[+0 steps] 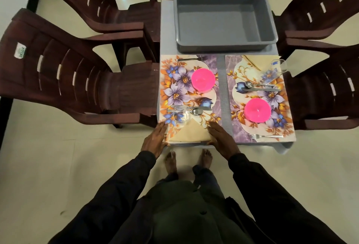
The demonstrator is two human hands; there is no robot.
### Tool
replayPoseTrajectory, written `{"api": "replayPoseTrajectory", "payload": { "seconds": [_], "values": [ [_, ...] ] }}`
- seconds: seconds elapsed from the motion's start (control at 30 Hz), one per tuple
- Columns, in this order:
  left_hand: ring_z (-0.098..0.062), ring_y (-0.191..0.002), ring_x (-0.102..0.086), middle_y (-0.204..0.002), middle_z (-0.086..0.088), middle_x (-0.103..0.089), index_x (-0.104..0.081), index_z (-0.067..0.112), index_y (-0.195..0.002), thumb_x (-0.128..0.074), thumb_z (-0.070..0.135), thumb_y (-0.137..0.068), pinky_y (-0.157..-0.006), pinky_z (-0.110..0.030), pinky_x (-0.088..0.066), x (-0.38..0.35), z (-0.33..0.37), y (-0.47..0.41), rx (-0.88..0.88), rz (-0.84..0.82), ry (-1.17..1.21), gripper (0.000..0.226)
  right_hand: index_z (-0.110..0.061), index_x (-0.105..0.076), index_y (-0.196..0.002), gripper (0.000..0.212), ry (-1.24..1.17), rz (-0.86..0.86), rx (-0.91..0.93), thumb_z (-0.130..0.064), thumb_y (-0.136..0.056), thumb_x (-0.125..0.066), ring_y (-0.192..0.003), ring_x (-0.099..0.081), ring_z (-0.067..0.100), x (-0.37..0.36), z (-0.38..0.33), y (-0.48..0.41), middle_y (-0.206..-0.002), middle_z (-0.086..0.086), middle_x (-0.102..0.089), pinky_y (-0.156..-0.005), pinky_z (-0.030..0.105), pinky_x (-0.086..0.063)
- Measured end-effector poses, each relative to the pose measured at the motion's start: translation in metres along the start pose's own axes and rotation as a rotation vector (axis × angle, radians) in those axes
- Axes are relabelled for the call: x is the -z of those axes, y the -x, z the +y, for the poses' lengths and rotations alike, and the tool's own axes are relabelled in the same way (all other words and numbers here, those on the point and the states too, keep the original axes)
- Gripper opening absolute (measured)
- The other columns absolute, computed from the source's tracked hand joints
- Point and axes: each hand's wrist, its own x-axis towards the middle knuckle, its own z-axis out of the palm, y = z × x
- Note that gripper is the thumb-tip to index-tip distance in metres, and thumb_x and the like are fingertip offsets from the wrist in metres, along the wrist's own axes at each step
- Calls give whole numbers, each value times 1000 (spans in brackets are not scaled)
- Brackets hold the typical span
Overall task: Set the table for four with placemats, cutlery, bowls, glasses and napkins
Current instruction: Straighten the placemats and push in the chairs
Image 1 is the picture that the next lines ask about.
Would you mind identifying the person's right hand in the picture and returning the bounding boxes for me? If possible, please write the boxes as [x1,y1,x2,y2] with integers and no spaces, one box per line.
[206,121,241,161]

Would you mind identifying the person's left hand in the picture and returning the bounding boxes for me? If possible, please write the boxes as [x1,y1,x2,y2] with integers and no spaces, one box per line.
[141,122,171,159]

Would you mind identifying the floral placemat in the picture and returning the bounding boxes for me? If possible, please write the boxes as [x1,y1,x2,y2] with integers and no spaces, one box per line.
[158,54,223,144]
[225,54,297,144]

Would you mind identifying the gray plastic tub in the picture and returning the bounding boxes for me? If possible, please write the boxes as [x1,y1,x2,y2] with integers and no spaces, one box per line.
[173,0,279,54]

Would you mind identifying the person's right foot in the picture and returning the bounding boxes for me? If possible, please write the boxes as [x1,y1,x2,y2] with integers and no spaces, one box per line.
[196,149,213,169]

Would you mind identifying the person's right forearm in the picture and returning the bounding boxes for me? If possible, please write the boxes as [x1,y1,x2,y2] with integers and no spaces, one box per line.
[228,153,348,244]

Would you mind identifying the steel fork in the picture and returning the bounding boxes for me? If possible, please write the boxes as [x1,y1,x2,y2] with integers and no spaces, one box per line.
[248,133,284,140]
[176,55,208,62]

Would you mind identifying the pink plastic bowl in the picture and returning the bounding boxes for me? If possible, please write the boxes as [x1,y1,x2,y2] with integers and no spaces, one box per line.
[191,68,216,92]
[244,97,272,124]

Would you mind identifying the person's left foot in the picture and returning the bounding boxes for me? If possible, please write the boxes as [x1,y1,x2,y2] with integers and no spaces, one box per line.
[164,151,178,175]

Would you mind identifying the person's left forearm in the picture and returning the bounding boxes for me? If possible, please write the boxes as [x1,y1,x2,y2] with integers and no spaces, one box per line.
[48,151,157,244]

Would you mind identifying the steel table knife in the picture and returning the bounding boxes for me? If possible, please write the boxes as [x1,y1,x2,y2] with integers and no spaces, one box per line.
[167,106,212,113]
[243,87,281,93]

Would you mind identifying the person's foot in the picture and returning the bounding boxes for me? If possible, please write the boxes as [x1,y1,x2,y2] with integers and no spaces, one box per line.
[196,149,213,169]
[164,151,178,175]

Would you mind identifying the clear drinking glass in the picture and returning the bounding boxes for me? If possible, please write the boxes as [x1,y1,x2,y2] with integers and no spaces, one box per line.
[259,59,288,84]
[173,105,192,125]

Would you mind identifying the brown plastic chair white label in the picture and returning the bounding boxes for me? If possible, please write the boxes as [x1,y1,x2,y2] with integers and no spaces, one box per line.
[0,8,161,129]

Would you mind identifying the person's dark clothed torso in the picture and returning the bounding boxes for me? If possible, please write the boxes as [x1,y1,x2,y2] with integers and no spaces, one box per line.
[110,165,270,244]

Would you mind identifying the beige folded napkin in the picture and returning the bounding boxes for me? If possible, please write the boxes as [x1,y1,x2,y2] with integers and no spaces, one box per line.
[169,118,212,143]
[242,55,281,72]

